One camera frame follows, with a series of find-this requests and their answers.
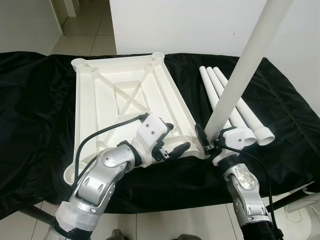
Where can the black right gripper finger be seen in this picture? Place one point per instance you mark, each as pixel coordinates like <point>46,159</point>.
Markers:
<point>201,134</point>

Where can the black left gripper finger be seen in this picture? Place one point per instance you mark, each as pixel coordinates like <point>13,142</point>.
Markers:
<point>169,127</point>
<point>181,148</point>

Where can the white plastic children table top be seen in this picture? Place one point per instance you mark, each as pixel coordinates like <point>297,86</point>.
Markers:
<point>115,85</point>

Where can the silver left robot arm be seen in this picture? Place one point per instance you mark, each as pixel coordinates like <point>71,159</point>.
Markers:
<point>100,180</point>

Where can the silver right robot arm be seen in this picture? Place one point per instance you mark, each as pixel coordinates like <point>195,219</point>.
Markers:
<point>245,185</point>

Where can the black metal table leg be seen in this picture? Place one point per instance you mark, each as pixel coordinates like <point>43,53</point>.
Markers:
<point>35,214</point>
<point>287,201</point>

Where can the grey robot left leg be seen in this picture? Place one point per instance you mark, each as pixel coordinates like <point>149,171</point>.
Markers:
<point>117,234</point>

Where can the white standing fan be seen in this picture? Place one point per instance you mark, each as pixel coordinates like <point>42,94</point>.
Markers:
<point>300,222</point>

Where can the black fabric table cover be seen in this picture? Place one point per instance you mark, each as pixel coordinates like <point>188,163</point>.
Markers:
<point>40,110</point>

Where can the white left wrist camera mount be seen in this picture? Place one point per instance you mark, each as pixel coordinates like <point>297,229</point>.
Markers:
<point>152,131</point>

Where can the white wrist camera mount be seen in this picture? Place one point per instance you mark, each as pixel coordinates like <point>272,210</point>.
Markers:
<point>240,136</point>
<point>152,131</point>

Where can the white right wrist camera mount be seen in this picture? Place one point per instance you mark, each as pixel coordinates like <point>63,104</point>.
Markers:
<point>240,136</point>

